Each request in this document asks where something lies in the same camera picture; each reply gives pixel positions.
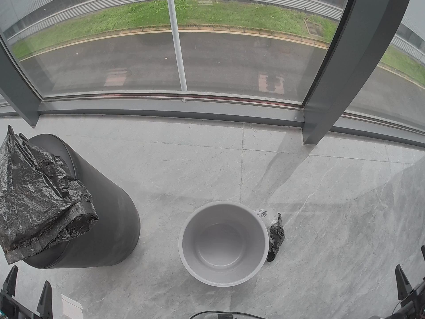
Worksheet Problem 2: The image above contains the black plastic bag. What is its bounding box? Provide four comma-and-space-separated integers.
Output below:
0, 125, 99, 265

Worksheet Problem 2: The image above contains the crumpled black plastic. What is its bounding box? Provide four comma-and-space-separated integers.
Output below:
267, 213, 285, 262

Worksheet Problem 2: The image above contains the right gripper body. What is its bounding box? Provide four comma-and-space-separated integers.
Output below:
391, 279, 425, 319

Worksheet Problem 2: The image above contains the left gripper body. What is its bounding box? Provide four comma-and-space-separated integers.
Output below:
0, 290, 42, 319

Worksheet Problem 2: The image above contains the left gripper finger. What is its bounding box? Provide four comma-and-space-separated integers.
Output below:
2, 265, 19, 296
37, 280, 54, 319

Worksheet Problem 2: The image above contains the window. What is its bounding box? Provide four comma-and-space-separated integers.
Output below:
0, 0, 425, 147

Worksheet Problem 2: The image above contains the white trash bin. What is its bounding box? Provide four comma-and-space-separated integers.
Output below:
178, 201, 269, 288

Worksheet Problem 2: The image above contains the clear printed wrapper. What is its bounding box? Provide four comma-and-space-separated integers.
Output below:
254, 207, 278, 227

